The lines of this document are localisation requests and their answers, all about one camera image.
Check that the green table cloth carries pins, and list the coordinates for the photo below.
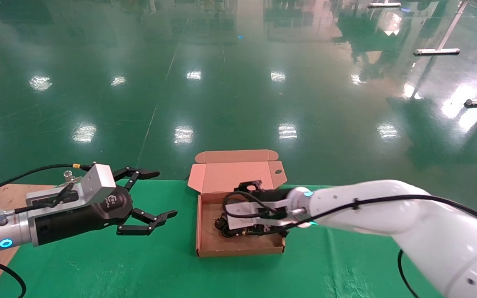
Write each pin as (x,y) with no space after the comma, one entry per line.
(172,265)

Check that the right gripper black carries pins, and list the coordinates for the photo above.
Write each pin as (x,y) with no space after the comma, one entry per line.
(275,195)

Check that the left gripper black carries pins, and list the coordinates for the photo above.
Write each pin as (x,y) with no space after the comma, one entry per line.
(81,221)

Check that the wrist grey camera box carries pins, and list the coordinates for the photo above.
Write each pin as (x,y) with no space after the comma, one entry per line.
(238,223)
(97,182)

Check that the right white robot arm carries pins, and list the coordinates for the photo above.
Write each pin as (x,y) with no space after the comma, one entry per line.
(387,211)

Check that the left wrist grey camera box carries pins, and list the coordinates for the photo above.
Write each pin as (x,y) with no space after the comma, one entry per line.
(97,182)

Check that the right wrist grey camera box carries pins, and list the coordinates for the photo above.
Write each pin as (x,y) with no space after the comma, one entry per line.
(238,223)

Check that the white table foot bar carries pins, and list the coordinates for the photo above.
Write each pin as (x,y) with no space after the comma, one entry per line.
(383,5)

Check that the silver binder clip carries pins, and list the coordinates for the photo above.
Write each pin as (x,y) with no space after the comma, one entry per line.
(68,176)

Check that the open brown cardboard box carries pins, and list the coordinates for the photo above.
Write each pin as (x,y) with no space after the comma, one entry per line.
(222,174)

